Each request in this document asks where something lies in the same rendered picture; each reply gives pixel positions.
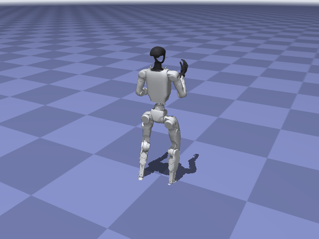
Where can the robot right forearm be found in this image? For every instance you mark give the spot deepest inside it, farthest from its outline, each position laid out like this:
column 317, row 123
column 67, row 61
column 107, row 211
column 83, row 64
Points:
column 183, row 83

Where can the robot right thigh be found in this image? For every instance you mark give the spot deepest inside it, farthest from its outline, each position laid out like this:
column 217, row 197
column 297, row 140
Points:
column 171, row 123

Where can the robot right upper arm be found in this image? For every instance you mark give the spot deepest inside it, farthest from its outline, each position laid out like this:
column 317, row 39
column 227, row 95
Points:
column 175, row 78

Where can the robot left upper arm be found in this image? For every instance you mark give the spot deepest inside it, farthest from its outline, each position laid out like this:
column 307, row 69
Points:
column 141, row 82

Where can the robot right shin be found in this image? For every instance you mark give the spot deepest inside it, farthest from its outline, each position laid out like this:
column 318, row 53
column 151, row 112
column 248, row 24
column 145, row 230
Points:
column 173, row 163

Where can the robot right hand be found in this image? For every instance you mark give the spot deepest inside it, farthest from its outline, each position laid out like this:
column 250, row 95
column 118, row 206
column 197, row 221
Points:
column 183, row 68

